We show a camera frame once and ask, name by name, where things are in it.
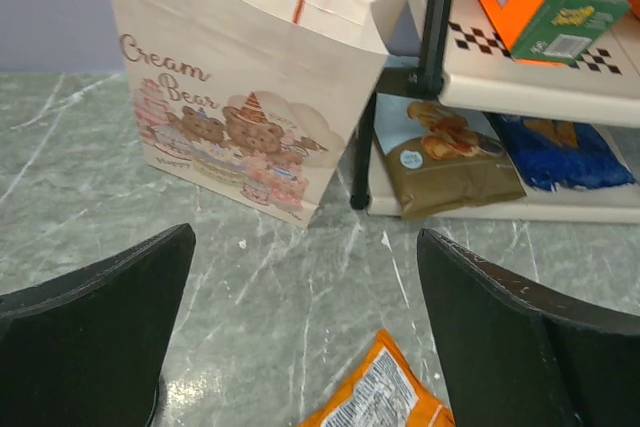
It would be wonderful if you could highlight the blue chips bag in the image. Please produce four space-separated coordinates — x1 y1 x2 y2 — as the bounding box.
489 114 636 192

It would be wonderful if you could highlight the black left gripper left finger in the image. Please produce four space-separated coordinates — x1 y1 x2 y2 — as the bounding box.
1 223 196 426

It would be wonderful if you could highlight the brown chips bag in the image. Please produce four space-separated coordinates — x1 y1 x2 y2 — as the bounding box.
374 94 526 220

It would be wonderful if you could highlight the white Cream Bear paper bag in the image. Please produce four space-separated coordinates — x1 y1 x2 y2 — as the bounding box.
111 0 407 227

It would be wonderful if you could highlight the orange chips bag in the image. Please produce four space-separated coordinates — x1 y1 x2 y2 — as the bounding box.
302 329 455 427

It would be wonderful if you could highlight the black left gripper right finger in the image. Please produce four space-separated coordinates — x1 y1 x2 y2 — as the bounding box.
417 229 639 426

